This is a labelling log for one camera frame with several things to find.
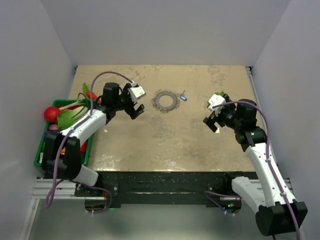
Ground white toy vegetable green leaves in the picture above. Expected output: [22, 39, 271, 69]
[215, 91, 225, 96]

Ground red toy pepper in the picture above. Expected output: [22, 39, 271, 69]
[80, 140, 88, 154]

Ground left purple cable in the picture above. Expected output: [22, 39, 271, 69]
[44, 71, 137, 209]

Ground green plastic crate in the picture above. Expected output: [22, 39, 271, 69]
[33, 99, 94, 167]

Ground toy bok choy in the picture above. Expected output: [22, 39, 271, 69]
[56, 93, 88, 130]

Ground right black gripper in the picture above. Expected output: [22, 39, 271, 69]
[203, 100, 242, 132]

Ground aluminium rail frame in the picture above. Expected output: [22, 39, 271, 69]
[18, 177, 106, 240]

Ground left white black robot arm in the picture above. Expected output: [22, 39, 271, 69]
[41, 82, 146, 196]

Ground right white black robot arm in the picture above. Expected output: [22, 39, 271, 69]
[203, 92, 308, 240]

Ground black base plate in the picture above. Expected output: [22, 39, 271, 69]
[72, 171, 258, 212]

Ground pink toy onion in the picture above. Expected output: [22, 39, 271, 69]
[48, 124, 59, 131]

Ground metal disc with keyrings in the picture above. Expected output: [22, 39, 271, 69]
[151, 89, 180, 113]

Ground purple cable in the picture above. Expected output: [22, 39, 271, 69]
[212, 99, 302, 240]
[44, 71, 137, 209]

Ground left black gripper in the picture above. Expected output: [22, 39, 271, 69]
[113, 84, 144, 120]

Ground red toy radish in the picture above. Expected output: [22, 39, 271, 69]
[43, 106, 61, 123]

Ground orange toy carrot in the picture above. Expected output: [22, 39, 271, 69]
[82, 82, 102, 104]

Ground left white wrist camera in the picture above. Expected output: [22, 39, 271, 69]
[128, 86, 146, 103]

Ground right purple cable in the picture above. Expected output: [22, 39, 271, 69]
[212, 99, 302, 240]

